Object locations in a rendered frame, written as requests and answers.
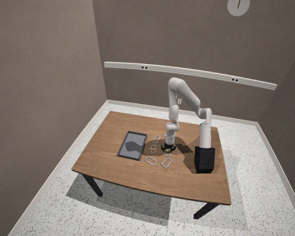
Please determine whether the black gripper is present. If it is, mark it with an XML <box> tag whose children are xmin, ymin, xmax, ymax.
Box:
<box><xmin>161</xmin><ymin>142</ymin><xmax>177</xmax><ymax>153</ymax></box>

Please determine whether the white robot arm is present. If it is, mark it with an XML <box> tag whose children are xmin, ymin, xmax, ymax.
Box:
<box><xmin>164</xmin><ymin>77</ymin><xmax>212</xmax><ymax>148</ymax></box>

